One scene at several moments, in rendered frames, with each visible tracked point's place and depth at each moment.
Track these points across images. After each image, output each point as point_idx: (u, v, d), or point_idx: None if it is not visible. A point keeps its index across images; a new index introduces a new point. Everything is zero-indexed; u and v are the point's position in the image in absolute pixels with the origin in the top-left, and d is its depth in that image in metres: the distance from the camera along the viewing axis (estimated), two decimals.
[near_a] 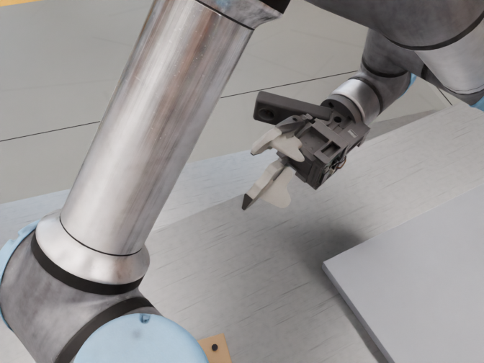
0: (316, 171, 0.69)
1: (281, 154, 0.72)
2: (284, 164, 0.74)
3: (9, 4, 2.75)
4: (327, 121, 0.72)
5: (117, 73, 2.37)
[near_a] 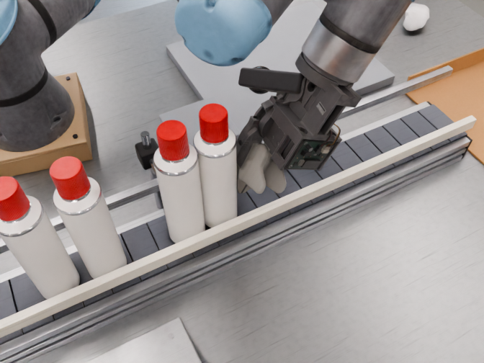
0: (291, 166, 0.59)
1: None
2: None
3: None
4: (298, 94, 0.57)
5: None
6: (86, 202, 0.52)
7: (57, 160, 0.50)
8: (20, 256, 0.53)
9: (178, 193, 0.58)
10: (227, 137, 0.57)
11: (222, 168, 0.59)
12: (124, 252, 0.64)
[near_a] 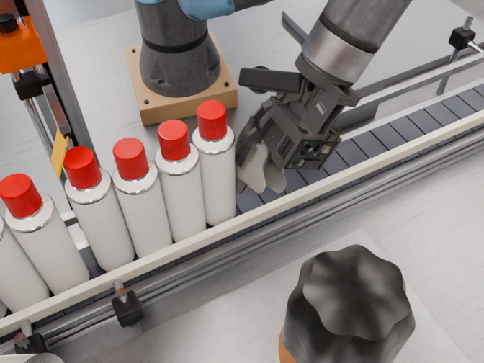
0: (291, 166, 0.59)
1: None
2: None
3: None
4: (297, 93, 0.57)
5: None
6: (142, 184, 0.53)
7: (122, 139, 0.52)
8: (86, 223, 0.56)
9: (188, 191, 0.58)
10: (225, 137, 0.57)
11: (216, 166, 0.59)
12: (171, 238, 0.66)
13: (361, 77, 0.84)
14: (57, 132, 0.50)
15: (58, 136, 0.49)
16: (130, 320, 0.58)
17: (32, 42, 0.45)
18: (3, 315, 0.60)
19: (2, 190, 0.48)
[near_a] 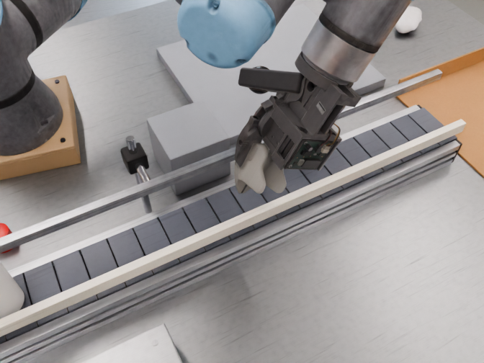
0: (291, 166, 0.59)
1: None
2: None
3: None
4: (297, 93, 0.57)
5: None
6: None
7: None
8: None
9: None
10: None
11: None
12: None
13: (202, 136, 0.75)
14: None
15: None
16: None
17: None
18: None
19: None
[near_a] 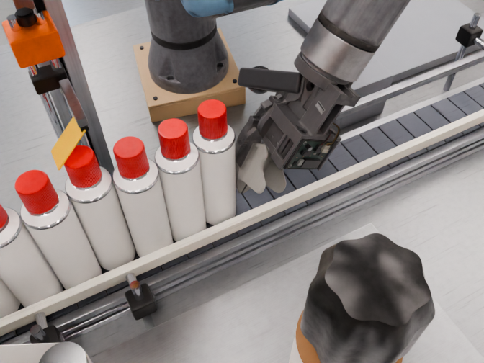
0: (291, 166, 0.59)
1: None
2: None
3: None
4: (297, 93, 0.57)
5: None
6: (143, 183, 0.53)
7: (122, 138, 0.52)
8: (86, 222, 0.56)
9: (189, 189, 0.58)
10: (225, 136, 0.57)
11: (216, 166, 0.59)
12: (171, 236, 0.66)
13: (369, 73, 0.85)
14: (69, 124, 0.50)
15: (70, 129, 0.50)
16: (144, 312, 0.59)
17: (51, 37, 0.46)
18: (16, 307, 0.61)
19: (20, 188, 0.48)
